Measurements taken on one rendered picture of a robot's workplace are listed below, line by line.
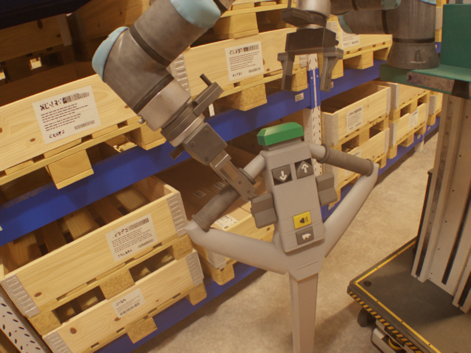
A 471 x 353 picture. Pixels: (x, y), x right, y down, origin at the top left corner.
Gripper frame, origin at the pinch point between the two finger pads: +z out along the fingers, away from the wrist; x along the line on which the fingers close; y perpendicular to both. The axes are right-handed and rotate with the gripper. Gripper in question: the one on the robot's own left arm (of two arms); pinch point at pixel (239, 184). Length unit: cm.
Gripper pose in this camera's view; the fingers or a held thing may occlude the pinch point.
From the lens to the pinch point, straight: 60.8
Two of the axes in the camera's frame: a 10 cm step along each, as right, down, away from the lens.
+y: -7.0, 7.1, -0.7
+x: 2.5, 1.6, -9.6
